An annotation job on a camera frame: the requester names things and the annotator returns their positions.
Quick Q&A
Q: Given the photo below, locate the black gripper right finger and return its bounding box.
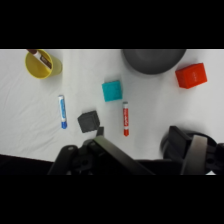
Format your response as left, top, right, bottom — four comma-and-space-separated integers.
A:
159, 125, 224, 176

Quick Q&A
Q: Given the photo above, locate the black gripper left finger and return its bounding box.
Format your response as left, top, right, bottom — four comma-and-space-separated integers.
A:
47, 125, 156, 176

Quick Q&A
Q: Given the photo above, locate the blue-teal cube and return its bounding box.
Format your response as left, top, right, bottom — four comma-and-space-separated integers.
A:
101, 80, 124, 103

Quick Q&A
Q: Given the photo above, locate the dark grey cube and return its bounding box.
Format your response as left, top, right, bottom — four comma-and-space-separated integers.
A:
77, 110, 101, 134

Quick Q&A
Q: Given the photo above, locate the orange-red cube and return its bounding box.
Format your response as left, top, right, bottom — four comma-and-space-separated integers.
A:
174, 62, 208, 90

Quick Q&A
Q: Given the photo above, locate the grey bowl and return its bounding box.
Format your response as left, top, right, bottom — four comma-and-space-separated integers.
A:
121, 49, 188, 76

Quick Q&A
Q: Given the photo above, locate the red marker pen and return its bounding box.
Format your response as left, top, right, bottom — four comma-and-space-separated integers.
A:
122, 101, 131, 137

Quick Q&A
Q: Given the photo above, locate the blue marker pen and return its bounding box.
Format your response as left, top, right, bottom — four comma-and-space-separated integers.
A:
57, 94, 68, 130

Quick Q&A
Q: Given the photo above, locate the yellow plastic cup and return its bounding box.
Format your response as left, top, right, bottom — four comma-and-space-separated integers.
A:
25, 49, 64, 80

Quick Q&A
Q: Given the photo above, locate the brown marker pen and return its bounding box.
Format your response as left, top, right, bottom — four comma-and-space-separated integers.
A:
27, 49, 54, 70

